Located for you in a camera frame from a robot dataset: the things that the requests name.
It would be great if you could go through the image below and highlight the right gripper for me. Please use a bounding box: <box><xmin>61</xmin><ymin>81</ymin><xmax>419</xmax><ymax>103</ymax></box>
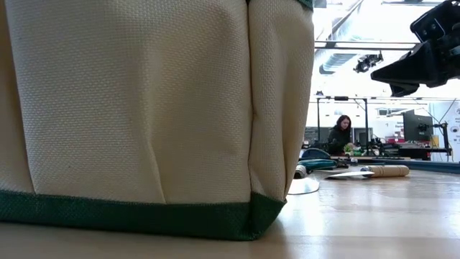
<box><xmin>370</xmin><ymin>32</ymin><xmax>460</xmax><ymax>98</ymax></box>

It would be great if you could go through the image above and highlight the wide trowel wooden handle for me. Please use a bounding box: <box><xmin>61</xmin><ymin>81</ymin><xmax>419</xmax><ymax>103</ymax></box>
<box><xmin>325</xmin><ymin>164</ymin><xmax>411</xmax><ymax>180</ymax></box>

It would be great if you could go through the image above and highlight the narrow trowel wooden handle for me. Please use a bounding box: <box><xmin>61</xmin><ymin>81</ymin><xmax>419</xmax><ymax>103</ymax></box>
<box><xmin>287</xmin><ymin>164</ymin><xmax>321</xmax><ymax>196</ymax></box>

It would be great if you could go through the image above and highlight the black ceiling-mounted device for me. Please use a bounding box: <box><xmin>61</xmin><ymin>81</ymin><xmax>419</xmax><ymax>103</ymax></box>
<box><xmin>354</xmin><ymin>52</ymin><xmax>385</xmax><ymax>74</ymax></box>

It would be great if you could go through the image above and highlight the black monitor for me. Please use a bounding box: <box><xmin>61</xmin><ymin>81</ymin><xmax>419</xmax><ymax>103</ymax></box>
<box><xmin>402</xmin><ymin>109</ymin><xmax>434</xmax><ymax>142</ymax></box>

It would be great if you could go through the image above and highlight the overhead light bar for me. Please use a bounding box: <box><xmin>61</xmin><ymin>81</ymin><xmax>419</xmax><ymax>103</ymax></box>
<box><xmin>314</xmin><ymin>40</ymin><xmax>420</xmax><ymax>51</ymax></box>

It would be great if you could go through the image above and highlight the person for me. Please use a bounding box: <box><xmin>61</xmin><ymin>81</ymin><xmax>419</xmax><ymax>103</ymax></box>
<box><xmin>327</xmin><ymin>114</ymin><xmax>355</xmax><ymax>156</ymax></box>

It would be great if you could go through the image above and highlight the black stand frame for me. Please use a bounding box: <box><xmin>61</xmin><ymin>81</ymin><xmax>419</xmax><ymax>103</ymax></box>
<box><xmin>316</xmin><ymin>95</ymin><xmax>370</xmax><ymax>154</ymax></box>

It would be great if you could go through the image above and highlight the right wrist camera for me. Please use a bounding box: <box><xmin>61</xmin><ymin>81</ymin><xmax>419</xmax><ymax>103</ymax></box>
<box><xmin>410</xmin><ymin>0</ymin><xmax>460</xmax><ymax>42</ymax></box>

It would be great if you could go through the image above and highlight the silver air duct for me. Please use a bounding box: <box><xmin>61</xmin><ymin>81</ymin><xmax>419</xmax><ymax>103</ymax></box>
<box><xmin>314</xmin><ymin>0</ymin><xmax>364</xmax><ymax>76</ymax></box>

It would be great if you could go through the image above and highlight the black curved frame handle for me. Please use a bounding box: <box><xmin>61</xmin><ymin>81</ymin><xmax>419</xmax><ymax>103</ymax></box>
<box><xmin>300</xmin><ymin>147</ymin><xmax>332</xmax><ymax>161</ymax></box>

